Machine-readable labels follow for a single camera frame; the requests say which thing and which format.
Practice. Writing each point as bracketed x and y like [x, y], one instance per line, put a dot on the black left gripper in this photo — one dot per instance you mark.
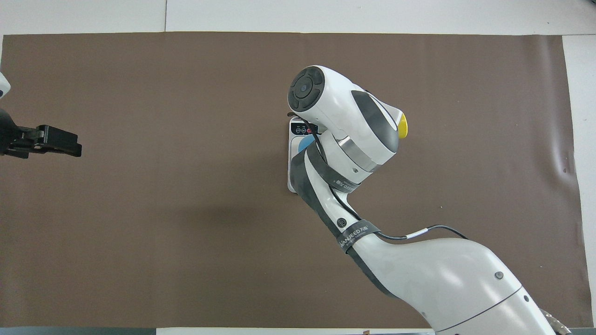
[9, 131]

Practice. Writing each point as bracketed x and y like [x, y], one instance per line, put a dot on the light blue plastic cup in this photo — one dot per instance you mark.
[305, 145]

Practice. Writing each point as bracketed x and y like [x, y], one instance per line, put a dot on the yellow squeeze bottle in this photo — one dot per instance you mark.
[403, 125]

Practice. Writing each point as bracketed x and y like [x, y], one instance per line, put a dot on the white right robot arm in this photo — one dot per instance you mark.
[442, 279]

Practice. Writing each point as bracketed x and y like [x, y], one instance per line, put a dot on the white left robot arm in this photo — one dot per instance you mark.
[3, 86]

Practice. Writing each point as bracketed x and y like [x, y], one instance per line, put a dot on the silver digital kitchen scale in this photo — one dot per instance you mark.
[293, 146]

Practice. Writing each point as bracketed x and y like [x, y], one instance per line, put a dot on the brown table mat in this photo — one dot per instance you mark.
[163, 232]

